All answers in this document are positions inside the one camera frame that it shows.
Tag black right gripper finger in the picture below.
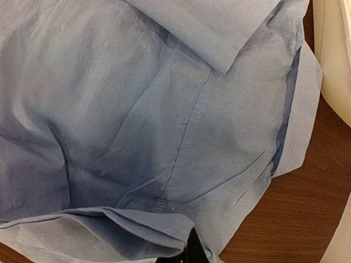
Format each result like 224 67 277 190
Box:
156 228 209 263

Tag light blue long sleeve shirt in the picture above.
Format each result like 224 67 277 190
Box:
1 1 322 262

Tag white plastic tub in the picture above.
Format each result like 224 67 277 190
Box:
313 0 350 125

